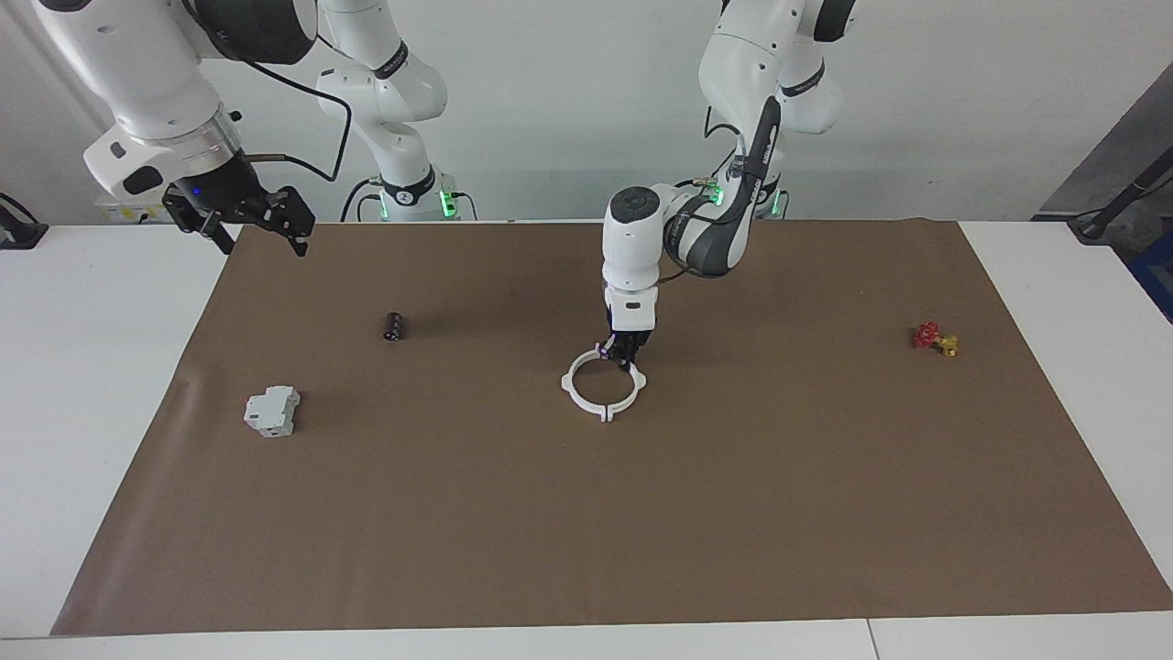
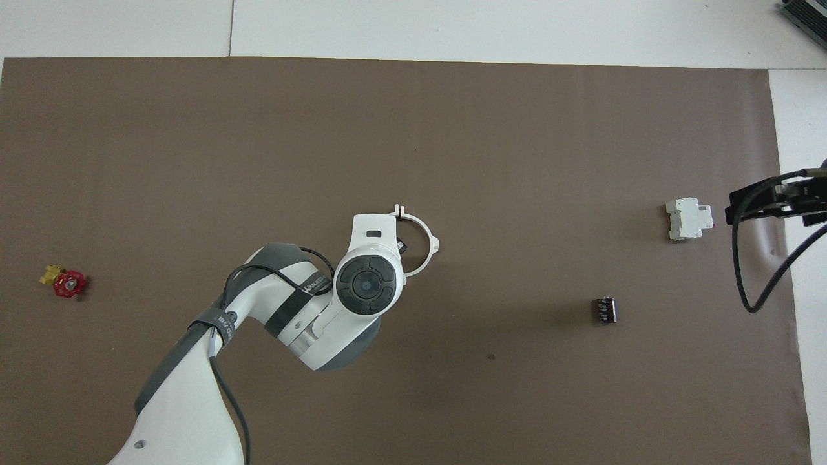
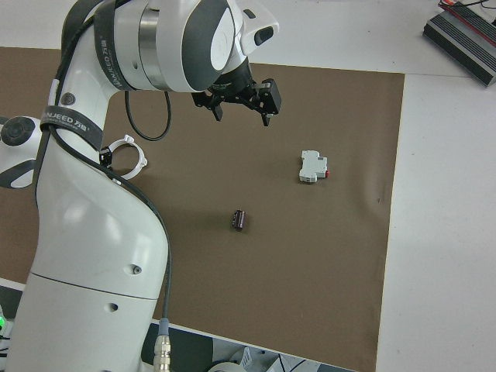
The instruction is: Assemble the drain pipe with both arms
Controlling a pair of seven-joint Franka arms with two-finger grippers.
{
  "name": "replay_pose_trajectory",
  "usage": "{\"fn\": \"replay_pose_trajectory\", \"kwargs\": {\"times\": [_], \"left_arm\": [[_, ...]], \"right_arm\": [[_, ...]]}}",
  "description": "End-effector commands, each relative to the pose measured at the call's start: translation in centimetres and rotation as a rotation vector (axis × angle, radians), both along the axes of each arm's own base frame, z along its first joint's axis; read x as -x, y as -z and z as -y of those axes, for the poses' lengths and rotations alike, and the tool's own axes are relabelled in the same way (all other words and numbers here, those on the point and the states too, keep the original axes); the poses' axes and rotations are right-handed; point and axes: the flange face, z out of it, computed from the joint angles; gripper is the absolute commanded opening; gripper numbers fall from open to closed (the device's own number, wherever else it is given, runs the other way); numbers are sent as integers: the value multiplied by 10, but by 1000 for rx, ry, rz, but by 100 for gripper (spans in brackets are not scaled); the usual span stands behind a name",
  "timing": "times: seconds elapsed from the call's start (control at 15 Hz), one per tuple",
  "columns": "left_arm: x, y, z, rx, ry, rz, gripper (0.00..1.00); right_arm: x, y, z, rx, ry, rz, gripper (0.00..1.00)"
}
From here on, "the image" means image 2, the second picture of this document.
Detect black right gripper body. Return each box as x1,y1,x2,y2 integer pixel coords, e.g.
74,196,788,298
779,171,827,211

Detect grey circuit breaker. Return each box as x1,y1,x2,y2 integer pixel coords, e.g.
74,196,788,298
666,197,715,242

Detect brown paper mat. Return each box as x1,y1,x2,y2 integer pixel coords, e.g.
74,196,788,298
0,57,813,465

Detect dark grey ribbed device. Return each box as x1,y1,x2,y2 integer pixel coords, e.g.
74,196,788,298
779,0,827,33

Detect red yellow valve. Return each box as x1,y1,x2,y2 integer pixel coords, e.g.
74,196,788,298
40,263,88,298

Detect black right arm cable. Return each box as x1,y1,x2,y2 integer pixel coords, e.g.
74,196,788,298
731,168,827,314

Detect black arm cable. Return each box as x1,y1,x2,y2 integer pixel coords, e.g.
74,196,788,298
731,168,827,314
208,245,337,465

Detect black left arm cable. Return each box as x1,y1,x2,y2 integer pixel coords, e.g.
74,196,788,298
208,245,337,465

